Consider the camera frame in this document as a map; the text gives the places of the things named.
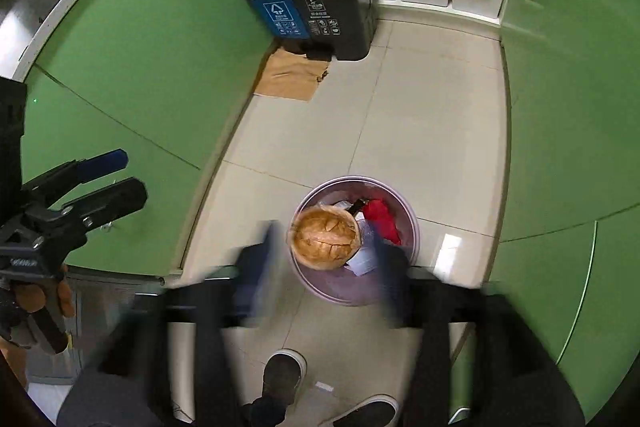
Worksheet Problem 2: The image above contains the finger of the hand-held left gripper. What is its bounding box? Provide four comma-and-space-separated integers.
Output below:
22, 149, 129, 204
47, 177, 149, 238

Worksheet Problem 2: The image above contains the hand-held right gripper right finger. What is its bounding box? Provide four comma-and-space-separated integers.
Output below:
372, 237, 586, 427

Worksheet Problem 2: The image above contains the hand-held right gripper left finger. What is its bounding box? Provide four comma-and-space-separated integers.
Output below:
57, 219, 283, 427

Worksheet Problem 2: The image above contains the lilac plastic waste bin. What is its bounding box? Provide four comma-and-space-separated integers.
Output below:
290, 176, 417, 307

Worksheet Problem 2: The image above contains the red wrapper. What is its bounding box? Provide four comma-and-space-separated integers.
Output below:
361, 199, 403, 244

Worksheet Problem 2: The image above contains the brown round bread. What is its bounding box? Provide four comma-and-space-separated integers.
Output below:
286, 205, 362, 272

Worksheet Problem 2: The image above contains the person's left forearm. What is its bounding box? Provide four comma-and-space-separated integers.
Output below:
0, 338, 28, 390

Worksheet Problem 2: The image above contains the person's left hand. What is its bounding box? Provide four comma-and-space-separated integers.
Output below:
0, 279, 77, 349

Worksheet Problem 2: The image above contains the white paper slip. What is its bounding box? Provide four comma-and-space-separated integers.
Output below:
347, 247, 379, 277

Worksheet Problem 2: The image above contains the green drawer cabinet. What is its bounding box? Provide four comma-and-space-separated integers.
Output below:
22, 0, 281, 279

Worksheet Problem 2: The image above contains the person's left shoe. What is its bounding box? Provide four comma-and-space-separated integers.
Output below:
261, 349, 307, 408

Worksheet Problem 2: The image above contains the person's shoe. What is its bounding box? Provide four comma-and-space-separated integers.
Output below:
332, 396, 400, 427
261, 349, 307, 408

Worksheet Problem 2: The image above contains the person's right shoe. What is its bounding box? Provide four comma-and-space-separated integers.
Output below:
332, 396, 400, 427

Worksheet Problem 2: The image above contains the person's left leg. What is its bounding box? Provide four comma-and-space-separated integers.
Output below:
242, 394, 296, 427

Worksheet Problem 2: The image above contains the brown cardboard sheet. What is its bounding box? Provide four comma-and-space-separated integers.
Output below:
252, 47, 332, 102

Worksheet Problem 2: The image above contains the green sink cabinet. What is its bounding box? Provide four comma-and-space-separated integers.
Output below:
492, 0, 640, 427

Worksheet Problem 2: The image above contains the black two-part waste bin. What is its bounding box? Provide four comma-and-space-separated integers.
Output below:
241, 0, 379, 62

